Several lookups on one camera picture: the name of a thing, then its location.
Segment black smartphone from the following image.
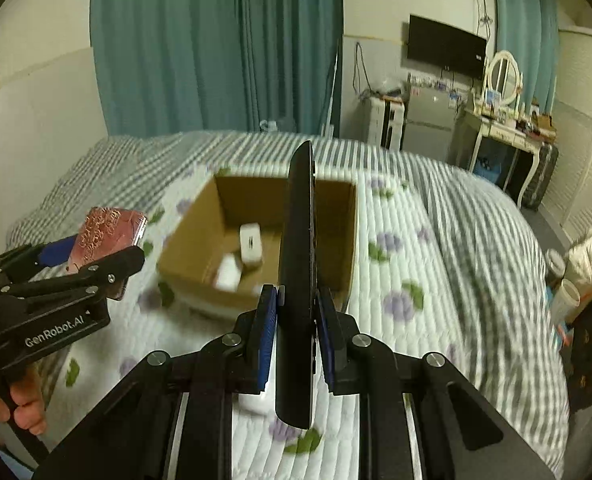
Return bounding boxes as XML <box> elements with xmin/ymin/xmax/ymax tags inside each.
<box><xmin>275</xmin><ymin>140</ymin><xmax>320</xmax><ymax>429</ymax></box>

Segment white oval mirror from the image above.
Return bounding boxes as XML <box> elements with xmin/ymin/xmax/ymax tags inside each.
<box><xmin>483</xmin><ymin>50</ymin><xmax>525</xmax><ymax>109</ymax></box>

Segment white charger plug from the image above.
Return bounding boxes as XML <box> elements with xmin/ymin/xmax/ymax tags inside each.
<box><xmin>215</xmin><ymin>255</ymin><xmax>243</xmax><ymax>291</ymax></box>

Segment black wall television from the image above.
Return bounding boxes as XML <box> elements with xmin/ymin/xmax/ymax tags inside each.
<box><xmin>407</xmin><ymin>15</ymin><xmax>488</xmax><ymax>80</ymax></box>

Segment brown cardboard box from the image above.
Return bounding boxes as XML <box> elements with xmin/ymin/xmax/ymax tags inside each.
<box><xmin>157</xmin><ymin>172</ymin><xmax>360</xmax><ymax>317</ymax></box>

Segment white dressing table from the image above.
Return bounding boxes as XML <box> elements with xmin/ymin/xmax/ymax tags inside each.
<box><xmin>453</xmin><ymin>106</ymin><xmax>558</xmax><ymax>211</ymax></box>

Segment person's left hand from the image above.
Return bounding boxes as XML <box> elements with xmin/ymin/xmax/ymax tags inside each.
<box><xmin>0</xmin><ymin>374</ymin><xmax>48</xmax><ymax>436</ymax></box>

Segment white square charger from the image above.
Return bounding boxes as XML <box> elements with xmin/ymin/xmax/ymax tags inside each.
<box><xmin>239</xmin><ymin>224</ymin><xmax>264</xmax><ymax>267</ymax></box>

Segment white appliance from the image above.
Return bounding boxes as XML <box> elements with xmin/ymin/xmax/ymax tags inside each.
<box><xmin>361</xmin><ymin>94</ymin><xmax>408</xmax><ymax>151</ymax></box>

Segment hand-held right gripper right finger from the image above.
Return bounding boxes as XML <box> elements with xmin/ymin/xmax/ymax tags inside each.
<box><xmin>316</xmin><ymin>286</ymin><xmax>566</xmax><ymax>480</ymax></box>

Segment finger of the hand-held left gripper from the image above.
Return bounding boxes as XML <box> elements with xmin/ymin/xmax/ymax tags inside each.
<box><xmin>0</xmin><ymin>246</ymin><xmax>146</xmax><ymax>306</ymax></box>
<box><xmin>0</xmin><ymin>237</ymin><xmax>78</xmax><ymax>286</ymax></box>

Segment wide teal curtain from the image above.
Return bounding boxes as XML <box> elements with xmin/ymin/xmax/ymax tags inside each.
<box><xmin>90</xmin><ymin>0</ymin><xmax>345</xmax><ymax>137</ymax></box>

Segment black suitcase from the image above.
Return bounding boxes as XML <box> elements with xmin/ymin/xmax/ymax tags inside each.
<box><xmin>525</xmin><ymin>142</ymin><xmax>560</xmax><ymax>212</ymax></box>

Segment white floral quilt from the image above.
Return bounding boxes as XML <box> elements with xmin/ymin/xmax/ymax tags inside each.
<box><xmin>41</xmin><ymin>162</ymin><xmax>477</xmax><ymax>480</ymax></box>

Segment grey striped blanket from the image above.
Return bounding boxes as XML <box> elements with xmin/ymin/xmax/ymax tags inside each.
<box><xmin>7</xmin><ymin>131</ymin><xmax>572</xmax><ymax>478</ymax></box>

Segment silver refrigerator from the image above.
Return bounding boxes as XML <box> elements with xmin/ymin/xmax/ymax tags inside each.
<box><xmin>401</xmin><ymin>80</ymin><xmax>461</xmax><ymax>162</ymax></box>

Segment white paper cup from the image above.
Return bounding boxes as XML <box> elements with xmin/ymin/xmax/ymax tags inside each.
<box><xmin>550</xmin><ymin>279</ymin><xmax>583</xmax><ymax>325</ymax></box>

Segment narrow teal curtain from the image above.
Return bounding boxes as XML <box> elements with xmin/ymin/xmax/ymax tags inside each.
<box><xmin>493</xmin><ymin>0</ymin><xmax>560</xmax><ymax>117</ymax></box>

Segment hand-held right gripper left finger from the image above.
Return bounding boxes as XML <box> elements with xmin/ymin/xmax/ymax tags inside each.
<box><xmin>36</xmin><ymin>284</ymin><xmax>281</xmax><ymax>480</ymax></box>

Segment white wardrobe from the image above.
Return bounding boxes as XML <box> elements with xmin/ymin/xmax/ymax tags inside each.
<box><xmin>540</xmin><ymin>26</ymin><xmax>592</xmax><ymax>243</ymax></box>

